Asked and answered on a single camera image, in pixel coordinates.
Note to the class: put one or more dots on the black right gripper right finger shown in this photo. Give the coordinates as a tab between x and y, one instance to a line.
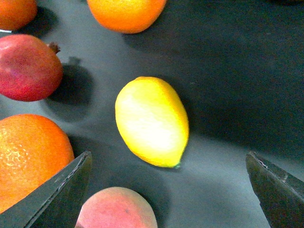
281	195

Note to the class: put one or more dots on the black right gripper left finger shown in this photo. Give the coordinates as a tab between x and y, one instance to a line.
56	203

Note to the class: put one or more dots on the yellow lemon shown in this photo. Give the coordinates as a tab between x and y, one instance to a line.
152	121

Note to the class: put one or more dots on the black fruit shelf tray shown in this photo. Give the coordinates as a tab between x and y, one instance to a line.
238	67

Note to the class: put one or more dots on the pale peach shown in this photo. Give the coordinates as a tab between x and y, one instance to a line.
116	207

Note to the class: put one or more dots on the orange fruit lower left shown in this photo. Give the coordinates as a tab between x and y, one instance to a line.
33	149

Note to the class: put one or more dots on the red pomegranate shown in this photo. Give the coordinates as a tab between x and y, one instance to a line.
29	68

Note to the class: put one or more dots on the orange persimmon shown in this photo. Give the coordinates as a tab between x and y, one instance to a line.
14	14

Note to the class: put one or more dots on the large orange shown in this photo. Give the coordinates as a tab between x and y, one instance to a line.
126	16

